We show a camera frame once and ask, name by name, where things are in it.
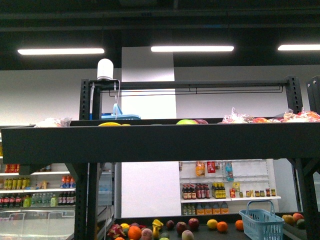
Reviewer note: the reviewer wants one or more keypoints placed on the ceiling light strip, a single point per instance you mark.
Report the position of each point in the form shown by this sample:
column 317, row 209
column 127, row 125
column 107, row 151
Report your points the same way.
column 299, row 47
column 61, row 51
column 184, row 49

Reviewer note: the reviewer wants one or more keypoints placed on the pink dragon fruit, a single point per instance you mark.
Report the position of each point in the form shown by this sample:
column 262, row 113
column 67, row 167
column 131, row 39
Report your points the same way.
column 116, row 231

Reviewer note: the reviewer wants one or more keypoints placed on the banana on top shelf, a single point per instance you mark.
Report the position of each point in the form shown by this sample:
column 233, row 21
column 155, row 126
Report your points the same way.
column 110, row 124

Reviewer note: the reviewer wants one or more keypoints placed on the large orange front left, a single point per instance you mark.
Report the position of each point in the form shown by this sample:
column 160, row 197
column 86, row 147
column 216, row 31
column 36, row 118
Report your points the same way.
column 134, row 233

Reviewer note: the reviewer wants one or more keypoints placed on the glass freezer cabinet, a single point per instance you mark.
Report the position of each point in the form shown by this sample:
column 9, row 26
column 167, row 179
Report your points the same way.
column 37, row 224

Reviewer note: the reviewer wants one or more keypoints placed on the right ceiling light strip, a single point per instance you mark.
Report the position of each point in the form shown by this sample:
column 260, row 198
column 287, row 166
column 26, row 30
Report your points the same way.
column 299, row 47

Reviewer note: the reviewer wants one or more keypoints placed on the green apple on top shelf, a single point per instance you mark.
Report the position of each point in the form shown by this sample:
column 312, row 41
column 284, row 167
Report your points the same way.
column 187, row 122

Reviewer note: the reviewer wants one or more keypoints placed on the small blue basket far shelf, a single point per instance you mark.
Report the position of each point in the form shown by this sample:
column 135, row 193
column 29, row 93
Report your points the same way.
column 260, row 224

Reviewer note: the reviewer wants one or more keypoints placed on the orange beside far lemon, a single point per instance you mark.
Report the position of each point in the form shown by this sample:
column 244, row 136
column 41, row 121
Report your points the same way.
column 222, row 227

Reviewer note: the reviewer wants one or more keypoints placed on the packaged fruit bags top shelf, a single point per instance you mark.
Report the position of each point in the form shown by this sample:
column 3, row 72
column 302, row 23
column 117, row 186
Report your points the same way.
column 287, row 117

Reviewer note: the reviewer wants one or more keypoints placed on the dark red apple far shelf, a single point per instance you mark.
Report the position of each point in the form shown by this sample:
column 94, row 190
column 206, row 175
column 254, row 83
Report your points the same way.
column 193, row 223

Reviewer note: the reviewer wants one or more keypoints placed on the orange next to small basket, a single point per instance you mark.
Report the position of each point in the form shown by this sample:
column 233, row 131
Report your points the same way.
column 239, row 225

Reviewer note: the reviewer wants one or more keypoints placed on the white background product shelf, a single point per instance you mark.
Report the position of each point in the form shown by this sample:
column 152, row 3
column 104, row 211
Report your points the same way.
column 225, row 186

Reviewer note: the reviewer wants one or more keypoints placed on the middle ceiling light strip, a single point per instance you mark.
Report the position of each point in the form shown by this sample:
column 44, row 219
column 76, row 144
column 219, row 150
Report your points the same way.
column 184, row 49

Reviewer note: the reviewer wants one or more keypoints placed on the left ceiling light strip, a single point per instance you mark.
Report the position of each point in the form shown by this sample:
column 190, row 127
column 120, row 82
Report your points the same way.
column 61, row 51

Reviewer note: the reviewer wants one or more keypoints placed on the yellow lemon far shelf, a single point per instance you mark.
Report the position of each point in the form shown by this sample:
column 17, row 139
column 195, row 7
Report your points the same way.
column 212, row 224

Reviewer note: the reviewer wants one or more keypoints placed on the peach pink fruit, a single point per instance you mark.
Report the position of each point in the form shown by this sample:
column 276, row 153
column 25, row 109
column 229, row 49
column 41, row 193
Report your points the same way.
column 146, row 234

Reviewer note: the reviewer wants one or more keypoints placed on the blue basket on top shelf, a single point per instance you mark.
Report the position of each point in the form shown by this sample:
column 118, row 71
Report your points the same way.
column 117, row 114

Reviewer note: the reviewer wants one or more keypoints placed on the yellow star fruit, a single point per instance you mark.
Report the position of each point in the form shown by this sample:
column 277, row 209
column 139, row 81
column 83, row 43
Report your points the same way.
column 157, row 225

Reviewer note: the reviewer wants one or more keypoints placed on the left background drinks shelf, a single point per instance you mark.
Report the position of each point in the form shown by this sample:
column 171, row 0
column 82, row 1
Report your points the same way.
column 50, row 186

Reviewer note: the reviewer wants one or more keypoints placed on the black metal shelf rack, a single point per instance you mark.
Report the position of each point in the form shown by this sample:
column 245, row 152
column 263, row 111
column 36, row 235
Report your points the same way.
column 85, row 146

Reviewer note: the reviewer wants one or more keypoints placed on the white cylindrical device on rack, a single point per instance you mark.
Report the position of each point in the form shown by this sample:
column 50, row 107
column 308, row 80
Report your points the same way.
column 105, row 70

